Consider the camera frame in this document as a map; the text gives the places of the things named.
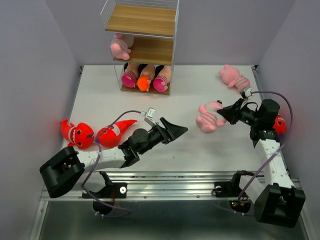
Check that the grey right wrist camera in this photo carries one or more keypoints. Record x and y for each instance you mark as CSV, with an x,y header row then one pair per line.
x,y
246,93

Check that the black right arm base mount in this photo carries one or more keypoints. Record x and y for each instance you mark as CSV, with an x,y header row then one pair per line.
x,y
233,188

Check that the wooden three-tier wire shelf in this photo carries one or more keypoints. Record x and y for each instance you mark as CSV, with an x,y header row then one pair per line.
x,y
154,24

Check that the boy doll orange shorts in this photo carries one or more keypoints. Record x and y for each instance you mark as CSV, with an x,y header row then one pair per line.
x,y
146,76

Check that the red fish plush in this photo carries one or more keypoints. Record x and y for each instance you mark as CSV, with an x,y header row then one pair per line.
x,y
111,137
280,126

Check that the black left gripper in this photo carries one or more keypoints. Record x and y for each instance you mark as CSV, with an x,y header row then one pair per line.
x,y
170,132

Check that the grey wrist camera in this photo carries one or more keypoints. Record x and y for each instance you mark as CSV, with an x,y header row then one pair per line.
x,y
148,116
246,93

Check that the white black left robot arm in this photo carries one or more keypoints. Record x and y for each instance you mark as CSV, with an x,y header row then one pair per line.
x,y
62,172

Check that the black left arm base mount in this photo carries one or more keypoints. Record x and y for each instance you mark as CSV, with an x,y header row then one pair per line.
x,y
104,200

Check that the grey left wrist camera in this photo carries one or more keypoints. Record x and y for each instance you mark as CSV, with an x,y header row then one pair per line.
x,y
148,116

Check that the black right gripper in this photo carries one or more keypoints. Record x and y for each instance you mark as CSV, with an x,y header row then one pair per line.
x,y
231,112

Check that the red shark plush left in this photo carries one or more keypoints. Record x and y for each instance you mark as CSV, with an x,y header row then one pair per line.
x,y
81,136

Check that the boy doll pink shorts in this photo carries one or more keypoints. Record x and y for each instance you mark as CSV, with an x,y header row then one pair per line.
x,y
130,76

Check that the aluminium mounting rail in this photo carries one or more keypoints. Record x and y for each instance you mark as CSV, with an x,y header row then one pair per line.
x,y
153,186

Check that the pink pig plush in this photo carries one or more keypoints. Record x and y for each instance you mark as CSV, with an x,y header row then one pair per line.
x,y
209,119
121,45
232,78

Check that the red fish plush right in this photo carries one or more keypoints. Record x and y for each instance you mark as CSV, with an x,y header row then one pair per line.
x,y
280,126

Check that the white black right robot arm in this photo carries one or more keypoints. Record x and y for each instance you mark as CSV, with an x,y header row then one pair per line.
x,y
270,190

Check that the red fish plush left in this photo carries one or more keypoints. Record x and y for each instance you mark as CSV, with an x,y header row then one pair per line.
x,y
111,137

